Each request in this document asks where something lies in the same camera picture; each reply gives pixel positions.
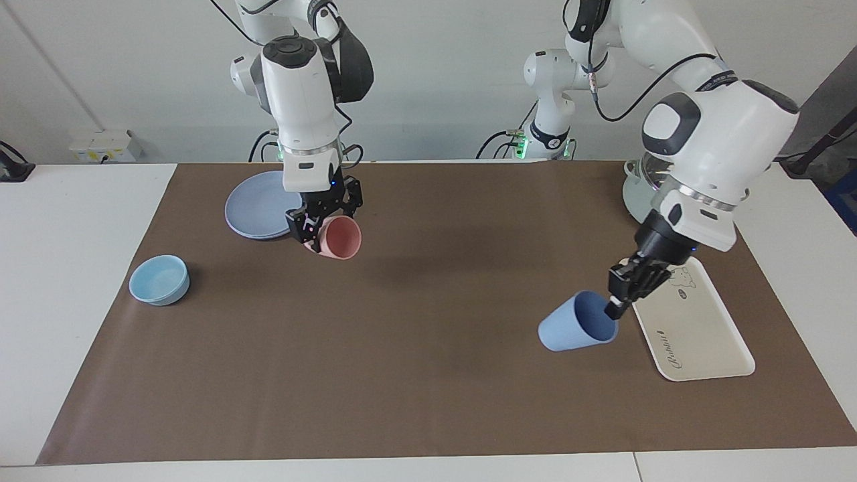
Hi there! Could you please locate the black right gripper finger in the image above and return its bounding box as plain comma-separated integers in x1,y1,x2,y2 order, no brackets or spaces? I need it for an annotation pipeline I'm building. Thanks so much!
285,208,323,254
337,176,364,220

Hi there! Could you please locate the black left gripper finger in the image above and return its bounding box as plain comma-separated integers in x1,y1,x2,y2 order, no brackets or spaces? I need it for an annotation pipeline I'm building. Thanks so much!
605,258,654,321
632,264,674,303

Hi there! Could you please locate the pink plastic cup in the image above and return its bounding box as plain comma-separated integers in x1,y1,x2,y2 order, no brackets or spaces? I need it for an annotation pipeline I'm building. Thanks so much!
303,215,363,261

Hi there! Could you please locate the blue plastic cup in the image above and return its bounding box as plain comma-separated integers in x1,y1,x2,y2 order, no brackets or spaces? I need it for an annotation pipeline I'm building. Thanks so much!
537,289,619,353

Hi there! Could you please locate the cream rabbit print tray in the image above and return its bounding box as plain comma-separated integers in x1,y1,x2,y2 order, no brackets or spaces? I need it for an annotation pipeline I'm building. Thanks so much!
632,257,757,383

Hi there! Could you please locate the pale blue round plate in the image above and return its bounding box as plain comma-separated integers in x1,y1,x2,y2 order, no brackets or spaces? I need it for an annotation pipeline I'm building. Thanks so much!
224,170,306,241

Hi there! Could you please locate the light blue small bowl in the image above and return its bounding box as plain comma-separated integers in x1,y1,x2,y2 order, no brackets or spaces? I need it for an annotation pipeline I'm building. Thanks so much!
128,254,191,307

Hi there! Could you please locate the brown table mat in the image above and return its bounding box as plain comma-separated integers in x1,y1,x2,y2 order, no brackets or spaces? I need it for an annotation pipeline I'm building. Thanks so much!
36,161,857,467

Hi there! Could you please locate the black stand base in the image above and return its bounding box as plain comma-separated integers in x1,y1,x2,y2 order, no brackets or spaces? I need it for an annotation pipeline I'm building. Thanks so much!
779,123,857,179

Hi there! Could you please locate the blue crate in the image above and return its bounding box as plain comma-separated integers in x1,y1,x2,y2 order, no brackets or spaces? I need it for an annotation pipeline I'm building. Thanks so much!
824,167,857,236

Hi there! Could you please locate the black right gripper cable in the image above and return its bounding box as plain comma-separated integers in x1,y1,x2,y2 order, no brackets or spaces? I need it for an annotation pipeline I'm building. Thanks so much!
331,100,366,169

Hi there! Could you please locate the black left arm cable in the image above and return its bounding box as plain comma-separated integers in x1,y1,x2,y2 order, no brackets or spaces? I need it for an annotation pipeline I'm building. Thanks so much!
562,0,722,124

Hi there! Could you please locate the white wall power strip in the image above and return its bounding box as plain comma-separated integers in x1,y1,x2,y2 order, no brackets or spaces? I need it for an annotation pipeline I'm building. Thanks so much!
70,130,143,163

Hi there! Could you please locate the black clamp mount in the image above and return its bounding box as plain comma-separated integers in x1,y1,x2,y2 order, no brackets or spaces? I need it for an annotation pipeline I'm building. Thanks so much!
0,140,36,183

